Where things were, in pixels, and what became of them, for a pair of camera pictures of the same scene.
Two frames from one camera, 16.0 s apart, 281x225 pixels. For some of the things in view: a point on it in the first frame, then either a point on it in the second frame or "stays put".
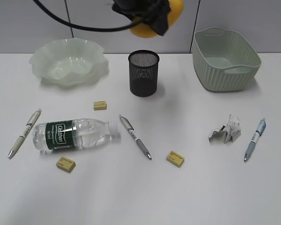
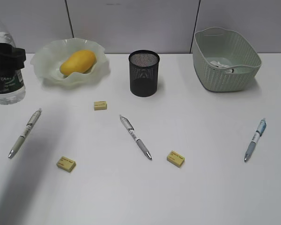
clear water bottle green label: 73,134 → 15,93
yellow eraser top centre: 99,105 stays put
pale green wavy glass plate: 70,62 stays put
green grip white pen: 29,125 stays put
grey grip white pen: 130,128 stays put
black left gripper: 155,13 → 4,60
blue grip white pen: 259,131 stays put
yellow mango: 144,29 → 82,61
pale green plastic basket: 223,60 stays put
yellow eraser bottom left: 65,164 stays put
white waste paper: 229,132 → 218,64
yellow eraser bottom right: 175,159 stays put
